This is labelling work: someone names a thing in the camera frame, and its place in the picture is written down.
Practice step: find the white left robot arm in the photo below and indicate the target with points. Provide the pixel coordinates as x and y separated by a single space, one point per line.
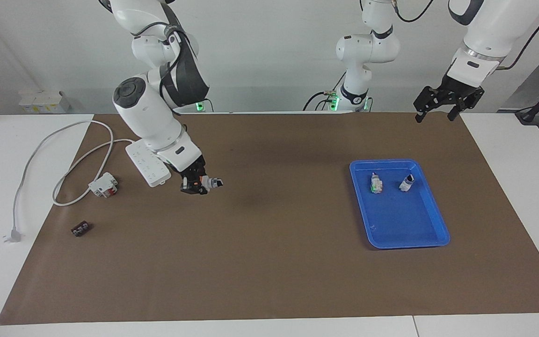
367 51

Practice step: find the white red circuit breaker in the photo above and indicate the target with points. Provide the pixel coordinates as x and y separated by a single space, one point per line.
102 185

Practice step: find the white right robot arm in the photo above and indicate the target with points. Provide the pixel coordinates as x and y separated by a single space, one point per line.
148 112

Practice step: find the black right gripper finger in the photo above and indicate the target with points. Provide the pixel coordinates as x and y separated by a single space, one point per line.
187 189
199 175

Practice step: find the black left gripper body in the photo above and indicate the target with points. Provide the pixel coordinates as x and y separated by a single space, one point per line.
452 91

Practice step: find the small white connector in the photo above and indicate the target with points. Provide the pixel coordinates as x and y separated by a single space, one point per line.
211 182

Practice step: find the white dark connector in tray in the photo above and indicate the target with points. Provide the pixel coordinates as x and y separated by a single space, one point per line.
406 183

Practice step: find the brown paper table mat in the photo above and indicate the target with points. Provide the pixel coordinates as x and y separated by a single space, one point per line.
269 262

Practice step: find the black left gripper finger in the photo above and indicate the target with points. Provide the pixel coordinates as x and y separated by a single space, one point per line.
423 112
457 111

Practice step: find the small black terminal block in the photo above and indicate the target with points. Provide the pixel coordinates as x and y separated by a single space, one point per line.
81 229

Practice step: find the white boxes stack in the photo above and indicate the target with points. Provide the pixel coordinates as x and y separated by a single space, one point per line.
40 102

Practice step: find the white power strip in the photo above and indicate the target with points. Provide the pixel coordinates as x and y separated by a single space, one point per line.
150 171

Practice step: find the metal switch green base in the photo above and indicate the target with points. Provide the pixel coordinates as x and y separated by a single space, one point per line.
375 183

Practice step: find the blue plastic tray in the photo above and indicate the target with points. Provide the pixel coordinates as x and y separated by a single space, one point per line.
400 220

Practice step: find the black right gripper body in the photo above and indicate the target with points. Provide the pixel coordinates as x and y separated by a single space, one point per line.
191 167

